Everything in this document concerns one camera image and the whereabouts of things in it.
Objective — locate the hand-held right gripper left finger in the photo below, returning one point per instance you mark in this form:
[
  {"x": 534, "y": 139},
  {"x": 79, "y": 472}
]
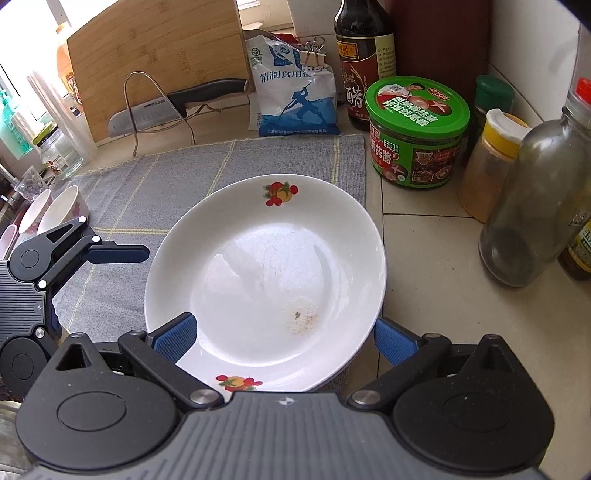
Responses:
[{"x": 173, "y": 339}]

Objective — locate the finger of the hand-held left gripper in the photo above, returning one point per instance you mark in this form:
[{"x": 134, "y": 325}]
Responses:
[
  {"x": 53, "y": 334},
  {"x": 120, "y": 254}
]

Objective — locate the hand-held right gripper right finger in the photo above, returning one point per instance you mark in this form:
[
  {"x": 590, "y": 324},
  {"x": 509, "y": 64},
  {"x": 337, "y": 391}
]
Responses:
[{"x": 392, "y": 344}]

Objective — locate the white bowl with pink flowers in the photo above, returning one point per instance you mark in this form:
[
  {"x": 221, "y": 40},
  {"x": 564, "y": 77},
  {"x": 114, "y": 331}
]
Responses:
[
  {"x": 32, "y": 207},
  {"x": 64, "y": 207}
]

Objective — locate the white fruit-print plate with stain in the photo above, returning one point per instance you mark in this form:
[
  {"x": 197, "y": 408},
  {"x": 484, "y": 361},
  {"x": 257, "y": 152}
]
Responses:
[{"x": 268, "y": 258}]

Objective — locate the grey and teal printed mat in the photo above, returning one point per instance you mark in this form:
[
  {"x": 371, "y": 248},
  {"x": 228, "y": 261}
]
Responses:
[{"x": 138, "y": 184}]

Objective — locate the clear glass mug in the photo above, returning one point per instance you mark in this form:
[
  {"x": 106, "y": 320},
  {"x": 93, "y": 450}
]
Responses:
[{"x": 30, "y": 184}]

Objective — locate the glass jar with yellow label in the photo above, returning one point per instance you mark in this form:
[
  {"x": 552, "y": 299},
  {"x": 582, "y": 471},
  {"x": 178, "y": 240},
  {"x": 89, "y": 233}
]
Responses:
[{"x": 60, "y": 152}]

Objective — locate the tall clear plastic roll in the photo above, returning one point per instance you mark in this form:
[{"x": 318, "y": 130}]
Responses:
[{"x": 69, "y": 115}]

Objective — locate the green dish soap bottle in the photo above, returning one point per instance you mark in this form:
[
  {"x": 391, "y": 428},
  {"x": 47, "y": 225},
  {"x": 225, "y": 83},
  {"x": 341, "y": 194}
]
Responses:
[{"x": 11, "y": 120}]

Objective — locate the clear glass bottle red cap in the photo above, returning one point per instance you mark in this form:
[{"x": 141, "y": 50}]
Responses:
[{"x": 531, "y": 207}]

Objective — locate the yellow-lidded spice jar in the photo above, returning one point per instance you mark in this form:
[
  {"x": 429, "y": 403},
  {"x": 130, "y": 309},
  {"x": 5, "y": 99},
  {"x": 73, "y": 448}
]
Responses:
[{"x": 489, "y": 170}]

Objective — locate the orange cooking wine bottle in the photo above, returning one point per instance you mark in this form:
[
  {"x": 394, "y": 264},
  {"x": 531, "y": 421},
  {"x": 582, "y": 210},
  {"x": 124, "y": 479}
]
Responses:
[{"x": 64, "y": 60}]

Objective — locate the yellow-labelled oil bottle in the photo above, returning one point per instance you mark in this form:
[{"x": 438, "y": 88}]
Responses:
[{"x": 579, "y": 249}]

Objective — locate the bamboo cutting board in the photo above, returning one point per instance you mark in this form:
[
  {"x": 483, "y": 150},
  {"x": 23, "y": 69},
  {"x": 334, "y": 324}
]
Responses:
[{"x": 161, "y": 46}]

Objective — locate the green-lidded sauce jar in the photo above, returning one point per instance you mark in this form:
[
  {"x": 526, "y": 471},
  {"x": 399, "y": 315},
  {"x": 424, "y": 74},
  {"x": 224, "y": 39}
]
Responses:
[{"x": 415, "y": 124}]

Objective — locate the white and blue salt bag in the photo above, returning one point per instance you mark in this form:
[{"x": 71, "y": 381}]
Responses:
[{"x": 295, "y": 101}]

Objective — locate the dark green capped jar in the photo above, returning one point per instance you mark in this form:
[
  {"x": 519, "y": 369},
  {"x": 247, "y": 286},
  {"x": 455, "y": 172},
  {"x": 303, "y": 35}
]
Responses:
[{"x": 494, "y": 92}]

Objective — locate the dark vinegar bottle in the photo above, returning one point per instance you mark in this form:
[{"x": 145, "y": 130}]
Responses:
[{"x": 364, "y": 55}]

